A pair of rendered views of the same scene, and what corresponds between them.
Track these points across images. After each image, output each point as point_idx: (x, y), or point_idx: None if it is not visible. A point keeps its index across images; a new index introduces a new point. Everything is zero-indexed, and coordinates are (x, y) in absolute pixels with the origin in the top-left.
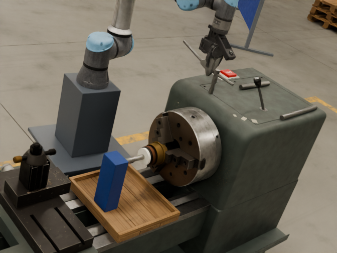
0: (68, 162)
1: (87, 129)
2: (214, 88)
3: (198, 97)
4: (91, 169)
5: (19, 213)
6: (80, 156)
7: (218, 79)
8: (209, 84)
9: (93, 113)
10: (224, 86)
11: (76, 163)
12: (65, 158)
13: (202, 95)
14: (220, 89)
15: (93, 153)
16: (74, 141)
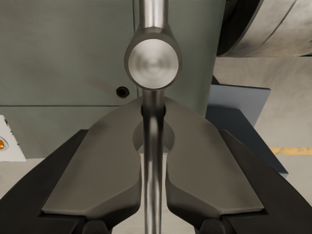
0: (248, 103)
1: (240, 129)
2: (82, 70)
3: (207, 36)
4: (234, 86)
5: None
6: (230, 107)
7: (16, 121)
8: (82, 102)
9: (246, 145)
10: (16, 69)
11: (243, 98)
12: (246, 109)
13: (194, 31)
14: (54, 55)
15: (213, 107)
16: (248, 121)
